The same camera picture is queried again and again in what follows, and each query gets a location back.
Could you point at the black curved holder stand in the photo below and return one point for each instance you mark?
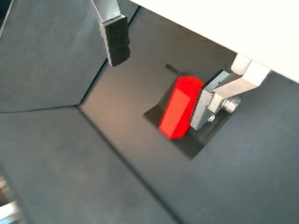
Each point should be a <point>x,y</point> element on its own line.
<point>195,139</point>

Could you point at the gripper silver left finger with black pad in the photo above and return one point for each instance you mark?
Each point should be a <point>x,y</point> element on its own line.
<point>113,30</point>

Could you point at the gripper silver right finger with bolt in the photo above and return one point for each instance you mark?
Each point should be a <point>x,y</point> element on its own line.
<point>219,94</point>

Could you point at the red hexagon prism block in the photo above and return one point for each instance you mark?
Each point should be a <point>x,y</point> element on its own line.
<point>176,116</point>

